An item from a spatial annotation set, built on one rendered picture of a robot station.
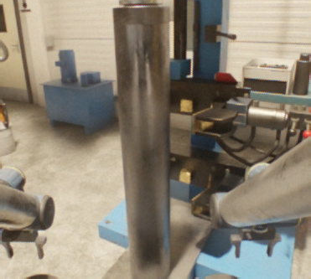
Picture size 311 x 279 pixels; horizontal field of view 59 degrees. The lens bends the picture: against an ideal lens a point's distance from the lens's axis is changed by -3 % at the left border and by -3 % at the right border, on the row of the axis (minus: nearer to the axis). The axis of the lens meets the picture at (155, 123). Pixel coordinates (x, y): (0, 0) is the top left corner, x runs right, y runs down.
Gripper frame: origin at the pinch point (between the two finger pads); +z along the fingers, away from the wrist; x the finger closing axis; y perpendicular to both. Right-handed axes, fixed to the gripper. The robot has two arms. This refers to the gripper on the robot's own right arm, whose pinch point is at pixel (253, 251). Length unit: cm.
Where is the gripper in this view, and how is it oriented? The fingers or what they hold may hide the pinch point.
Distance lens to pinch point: 129.2
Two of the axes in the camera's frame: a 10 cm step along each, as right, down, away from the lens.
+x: 10.0, -0.2, -0.1
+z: 0.2, 9.4, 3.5
